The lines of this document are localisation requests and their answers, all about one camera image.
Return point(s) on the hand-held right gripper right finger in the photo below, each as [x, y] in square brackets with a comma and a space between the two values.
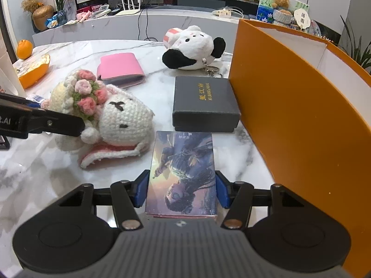
[221, 189]

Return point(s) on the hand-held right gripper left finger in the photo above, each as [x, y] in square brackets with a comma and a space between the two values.
[142, 189]

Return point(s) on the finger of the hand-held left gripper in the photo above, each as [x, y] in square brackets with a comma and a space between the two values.
[17, 100]
[58, 124]

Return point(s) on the white printed tube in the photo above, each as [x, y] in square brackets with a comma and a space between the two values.
[34, 96]

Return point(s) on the illustrated card box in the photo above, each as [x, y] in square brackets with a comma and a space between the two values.
[179, 173]

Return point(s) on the white crochet bunny doll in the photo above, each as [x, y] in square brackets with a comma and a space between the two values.
[124, 118]

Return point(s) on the pink wallet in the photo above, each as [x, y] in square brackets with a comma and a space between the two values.
[118, 66]

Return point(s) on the black gift box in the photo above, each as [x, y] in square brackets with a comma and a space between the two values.
[203, 98]

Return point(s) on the orange cardboard box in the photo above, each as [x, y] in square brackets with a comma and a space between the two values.
[284, 107]

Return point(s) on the black and white plush toy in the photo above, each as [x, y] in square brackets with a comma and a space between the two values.
[194, 49]

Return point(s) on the orange fruit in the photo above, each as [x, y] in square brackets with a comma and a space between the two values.
[24, 49]

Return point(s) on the gold vase with dried flowers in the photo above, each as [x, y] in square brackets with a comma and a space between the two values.
[43, 17]

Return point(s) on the blue snack packet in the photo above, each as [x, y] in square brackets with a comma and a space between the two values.
[55, 20]

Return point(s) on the framed picture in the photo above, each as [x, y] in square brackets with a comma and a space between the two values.
[69, 8]

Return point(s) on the pink toy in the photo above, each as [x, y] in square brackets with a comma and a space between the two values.
[83, 16]

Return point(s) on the white router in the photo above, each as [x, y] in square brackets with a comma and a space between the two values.
[130, 12]

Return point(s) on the white marble television console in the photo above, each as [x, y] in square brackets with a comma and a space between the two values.
[174, 26]

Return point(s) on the white power strip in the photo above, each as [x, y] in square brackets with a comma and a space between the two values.
[223, 13]

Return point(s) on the round paper fan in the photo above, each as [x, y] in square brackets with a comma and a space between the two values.
[302, 17]

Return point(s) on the tall potted plant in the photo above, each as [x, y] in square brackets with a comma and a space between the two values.
[355, 52]

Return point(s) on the painted canvas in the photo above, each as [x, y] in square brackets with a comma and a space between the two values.
[265, 3]

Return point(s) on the brown teddy bear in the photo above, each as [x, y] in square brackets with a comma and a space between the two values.
[280, 1]

